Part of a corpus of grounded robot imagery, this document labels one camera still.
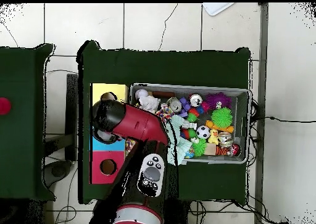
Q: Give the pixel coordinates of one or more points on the mint green knitted cloth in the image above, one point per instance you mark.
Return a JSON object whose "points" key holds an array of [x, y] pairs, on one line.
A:
{"points": [[181, 145]]}

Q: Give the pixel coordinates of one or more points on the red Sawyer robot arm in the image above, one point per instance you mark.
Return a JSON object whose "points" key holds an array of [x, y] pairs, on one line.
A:
{"points": [[140, 122]]}

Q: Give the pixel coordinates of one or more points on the wooden box with three holes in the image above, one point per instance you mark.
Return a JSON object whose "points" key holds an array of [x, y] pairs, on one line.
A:
{"points": [[108, 178]]}

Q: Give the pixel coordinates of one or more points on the shallow clear mesh bin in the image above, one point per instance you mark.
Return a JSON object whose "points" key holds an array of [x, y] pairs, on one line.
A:
{"points": [[242, 135]]}

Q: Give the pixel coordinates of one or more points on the silver topped pale can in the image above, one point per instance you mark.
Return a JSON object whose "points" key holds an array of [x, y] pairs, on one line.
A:
{"points": [[174, 105]]}

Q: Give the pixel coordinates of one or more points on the silver topped dark can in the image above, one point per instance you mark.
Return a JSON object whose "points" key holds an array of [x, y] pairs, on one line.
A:
{"points": [[195, 100]]}

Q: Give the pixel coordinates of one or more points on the black and white soccer ball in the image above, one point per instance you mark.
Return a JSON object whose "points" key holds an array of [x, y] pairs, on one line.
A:
{"points": [[203, 132]]}

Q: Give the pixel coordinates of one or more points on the green spiky toy with eyes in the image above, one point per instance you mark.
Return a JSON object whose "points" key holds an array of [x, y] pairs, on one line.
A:
{"points": [[199, 147]]}

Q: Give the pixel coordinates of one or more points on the dark green tablecloth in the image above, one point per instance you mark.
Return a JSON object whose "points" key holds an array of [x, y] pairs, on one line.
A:
{"points": [[22, 85], [148, 66]]}

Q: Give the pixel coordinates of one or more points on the purple spiky toy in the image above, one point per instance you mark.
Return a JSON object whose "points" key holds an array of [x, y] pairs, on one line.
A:
{"points": [[218, 100]]}

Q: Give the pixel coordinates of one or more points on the green spiky puffer ball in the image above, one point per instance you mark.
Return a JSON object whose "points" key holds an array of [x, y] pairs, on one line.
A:
{"points": [[221, 117]]}

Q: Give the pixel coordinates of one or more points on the black upright panel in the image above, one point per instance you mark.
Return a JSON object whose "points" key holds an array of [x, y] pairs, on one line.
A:
{"points": [[71, 115]]}

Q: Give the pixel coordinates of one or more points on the dark grey rounded object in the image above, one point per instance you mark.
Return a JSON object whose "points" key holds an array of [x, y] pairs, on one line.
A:
{"points": [[58, 171]]}

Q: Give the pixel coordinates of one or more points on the white flat board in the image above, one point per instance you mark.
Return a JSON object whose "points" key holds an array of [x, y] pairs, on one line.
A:
{"points": [[217, 8]]}

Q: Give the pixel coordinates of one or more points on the red plastic cup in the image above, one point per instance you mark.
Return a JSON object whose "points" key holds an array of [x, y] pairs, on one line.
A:
{"points": [[4, 106]]}

